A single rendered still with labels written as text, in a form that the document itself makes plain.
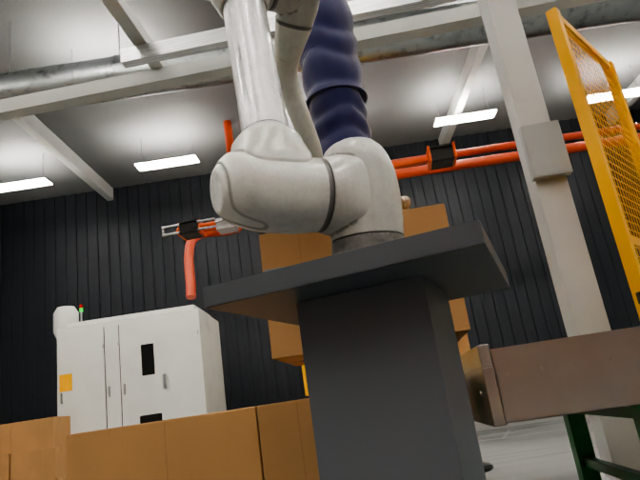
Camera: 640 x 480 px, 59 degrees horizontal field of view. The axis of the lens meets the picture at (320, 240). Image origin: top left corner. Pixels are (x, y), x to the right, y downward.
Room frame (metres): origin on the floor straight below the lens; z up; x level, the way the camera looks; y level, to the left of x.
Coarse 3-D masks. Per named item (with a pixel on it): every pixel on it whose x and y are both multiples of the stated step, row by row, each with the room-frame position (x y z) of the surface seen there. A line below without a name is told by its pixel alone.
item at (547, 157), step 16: (528, 128) 2.72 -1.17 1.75; (544, 128) 2.71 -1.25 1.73; (560, 128) 2.71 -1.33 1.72; (528, 144) 2.72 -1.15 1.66; (544, 144) 2.71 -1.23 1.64; (560, 144) 2.71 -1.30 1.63; (528, 160) 2.74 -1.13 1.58; (544, 160) 2.71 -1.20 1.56; (560, 160) 2.71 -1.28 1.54; (544, 176) 2.72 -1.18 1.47; (560, 176) 2.75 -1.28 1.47
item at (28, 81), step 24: (624, 0) 6.20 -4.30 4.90; (360, 24) 6.17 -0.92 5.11; (528, 24) 6.28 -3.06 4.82; (576, 24) 6.37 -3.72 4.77; (600, 24) 6.46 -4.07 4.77; (384, 48) 6.31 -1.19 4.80; (408, 48) 6.36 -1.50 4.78; (432, 48) 6.42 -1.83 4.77; (456, 48) 6.52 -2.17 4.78; (0, 72) 6.24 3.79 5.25; (24, 72) 6.20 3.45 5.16; (48, 72) 6.18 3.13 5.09; (72, 72) 6.17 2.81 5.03; (96, 72) 6.18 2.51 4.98; (120, 72) 6.19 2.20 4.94; (0, 96) 6.23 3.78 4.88
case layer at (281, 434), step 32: (192, 416) 1.76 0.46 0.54; (224, 416) 1.75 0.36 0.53; (256, 416) 1.75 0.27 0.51; (288, 416) 1.74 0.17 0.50; (96, 448) 1.78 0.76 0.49; (128, 448) 1.78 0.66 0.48; (160, 448) 1.77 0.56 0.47; (192, 448) 1.76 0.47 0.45; (224, 448) 1.75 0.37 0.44; (256, 448) 1.74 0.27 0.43; (288, 448) 1.74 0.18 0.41
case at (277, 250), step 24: (408, 216) 1.69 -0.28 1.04; (432, 216) 1.68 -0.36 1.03; (264, 240) 1.73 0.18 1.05; (288, 240) 1.72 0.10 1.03; (312, 240) 1.72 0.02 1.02; (264, 264) 1.73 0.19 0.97; (288, 264) 1.73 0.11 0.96; (456, 312) 1.68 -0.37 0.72; (288, 336) 1.73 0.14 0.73; (456, 336) 1.83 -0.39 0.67; (288, 360) 1.85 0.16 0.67
